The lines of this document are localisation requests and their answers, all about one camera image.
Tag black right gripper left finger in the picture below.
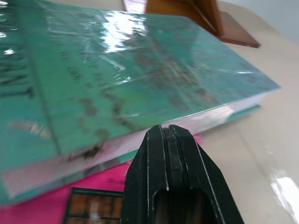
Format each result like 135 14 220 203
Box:
120 125 174 224

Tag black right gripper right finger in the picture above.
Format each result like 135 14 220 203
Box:
168 125 238 224

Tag pink book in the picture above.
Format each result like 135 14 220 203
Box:
0 134 204 224

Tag green shrink-wrapped book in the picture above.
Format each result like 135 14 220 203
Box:
0 0 282 207

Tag wooden bookshelf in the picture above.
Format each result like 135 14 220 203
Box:
121 0 261 49

